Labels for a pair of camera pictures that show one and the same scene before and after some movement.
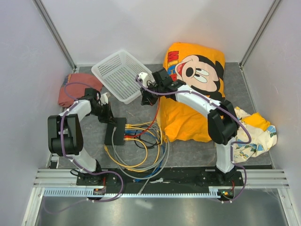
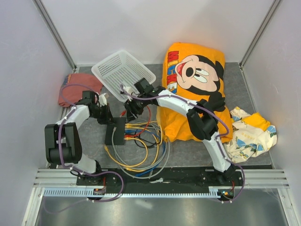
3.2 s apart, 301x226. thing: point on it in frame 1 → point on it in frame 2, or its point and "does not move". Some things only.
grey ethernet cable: x=145 y=184 → x=114 y=149
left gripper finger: x=112 y=119 does not move
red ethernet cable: x=133 y=136 → x=123 y=112
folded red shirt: x=73 y=87 does not move
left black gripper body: x=102 y=112 does not move
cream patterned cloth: x=261 y=141 does not move
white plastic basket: x=118 y=73 does not move
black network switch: x=119 y=133 does not move
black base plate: x=167 y=176 does not move
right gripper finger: x=145 y=100 → x=130 y=116
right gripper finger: x=153 y=100 → x=135 y=114
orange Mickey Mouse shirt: x=202 y=68 does not move
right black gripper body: x=155 y=89 → x=138 y=105
